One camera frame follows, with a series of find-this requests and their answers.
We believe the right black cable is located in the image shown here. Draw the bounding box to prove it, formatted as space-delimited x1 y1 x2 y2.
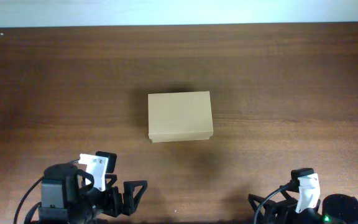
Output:
253 182 293 224

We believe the brown cardboard box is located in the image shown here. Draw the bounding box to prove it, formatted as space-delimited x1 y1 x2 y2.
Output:
148 91 214 143

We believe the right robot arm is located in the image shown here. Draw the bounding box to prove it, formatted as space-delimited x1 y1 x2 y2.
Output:
248 191 358 224

